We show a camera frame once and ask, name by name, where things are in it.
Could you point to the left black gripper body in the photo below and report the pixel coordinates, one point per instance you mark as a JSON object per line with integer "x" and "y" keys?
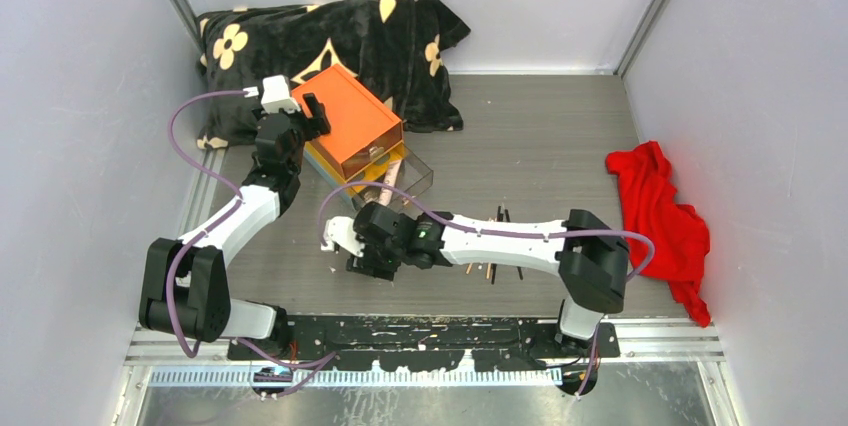
{"x": 300, "y": 124}

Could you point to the black floral plush pillow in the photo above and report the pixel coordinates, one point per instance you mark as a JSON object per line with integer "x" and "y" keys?
{"x": 392, "y": 47}

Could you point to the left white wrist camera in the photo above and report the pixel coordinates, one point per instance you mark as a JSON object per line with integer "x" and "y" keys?
{"x": 276, "y": 96}

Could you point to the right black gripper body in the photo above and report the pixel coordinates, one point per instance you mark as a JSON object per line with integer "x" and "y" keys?
{"x": 390, "y": 253}

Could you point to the clear drawer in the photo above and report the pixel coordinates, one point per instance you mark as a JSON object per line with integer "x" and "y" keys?
{"x": 415, "y": 178}

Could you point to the red cloth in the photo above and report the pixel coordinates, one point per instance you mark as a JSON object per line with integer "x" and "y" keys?
{"x": 680, "y": 235}

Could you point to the orange drawer organizer box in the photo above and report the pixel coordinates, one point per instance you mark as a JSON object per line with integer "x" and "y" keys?
{"x": 365, "y": 142}

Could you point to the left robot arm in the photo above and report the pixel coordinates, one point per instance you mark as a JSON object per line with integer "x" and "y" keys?
{"x": 185, "y": 288}

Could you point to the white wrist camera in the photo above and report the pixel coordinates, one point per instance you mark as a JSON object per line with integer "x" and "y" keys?
{"x": 276, "y": 96}
{"x": 338, "y": 234}

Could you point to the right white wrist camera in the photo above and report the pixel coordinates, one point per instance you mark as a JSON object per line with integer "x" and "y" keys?
{"x": 338, "y": 234}

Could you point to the pink cream tube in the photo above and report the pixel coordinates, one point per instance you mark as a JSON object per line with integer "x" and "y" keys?
{"x": 389, "y": 181}

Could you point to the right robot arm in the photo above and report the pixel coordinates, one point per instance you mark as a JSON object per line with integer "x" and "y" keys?
{"x": 587, "y": 256}

